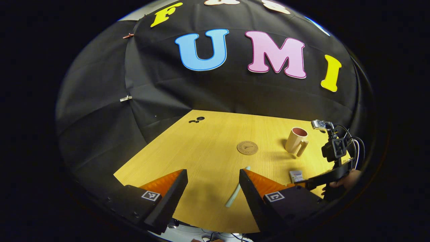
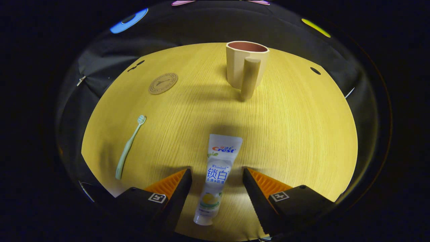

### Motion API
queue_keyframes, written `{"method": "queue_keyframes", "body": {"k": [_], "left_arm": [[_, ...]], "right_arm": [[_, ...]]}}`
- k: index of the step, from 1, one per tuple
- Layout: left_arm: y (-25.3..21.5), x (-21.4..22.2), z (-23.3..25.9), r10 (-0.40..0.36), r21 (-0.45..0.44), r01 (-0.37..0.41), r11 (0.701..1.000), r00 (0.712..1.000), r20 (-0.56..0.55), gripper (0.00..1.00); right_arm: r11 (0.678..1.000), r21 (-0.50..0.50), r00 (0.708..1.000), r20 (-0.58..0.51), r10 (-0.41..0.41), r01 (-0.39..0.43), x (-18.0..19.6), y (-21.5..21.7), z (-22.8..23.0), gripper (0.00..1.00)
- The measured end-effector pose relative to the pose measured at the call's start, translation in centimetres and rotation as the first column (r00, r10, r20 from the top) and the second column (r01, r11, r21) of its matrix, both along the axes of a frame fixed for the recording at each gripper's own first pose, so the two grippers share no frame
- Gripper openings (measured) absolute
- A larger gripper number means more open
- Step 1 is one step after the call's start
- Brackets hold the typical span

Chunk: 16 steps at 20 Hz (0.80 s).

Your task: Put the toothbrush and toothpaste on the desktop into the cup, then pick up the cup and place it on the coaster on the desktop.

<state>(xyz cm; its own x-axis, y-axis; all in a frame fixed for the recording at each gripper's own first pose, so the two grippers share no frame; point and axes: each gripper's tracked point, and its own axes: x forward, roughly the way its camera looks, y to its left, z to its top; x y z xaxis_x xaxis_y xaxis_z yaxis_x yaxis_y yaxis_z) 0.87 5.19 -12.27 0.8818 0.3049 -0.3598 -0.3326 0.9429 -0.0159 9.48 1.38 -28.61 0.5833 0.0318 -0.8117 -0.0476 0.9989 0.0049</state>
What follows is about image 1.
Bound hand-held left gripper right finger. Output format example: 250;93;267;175
239;169;328;236

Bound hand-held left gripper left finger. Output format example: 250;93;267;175
107;169;188;235

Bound pale green toothbrush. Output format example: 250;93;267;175
225;166;251;208

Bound beige cup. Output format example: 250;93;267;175
285;127;309;158

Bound round brown coaster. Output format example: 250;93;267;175
236;141;259;155

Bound black backdrop cloth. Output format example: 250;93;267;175
55;0;370;202

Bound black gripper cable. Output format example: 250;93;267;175
336;124;366;170

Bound black floor cables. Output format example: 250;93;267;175
198;230;252;242

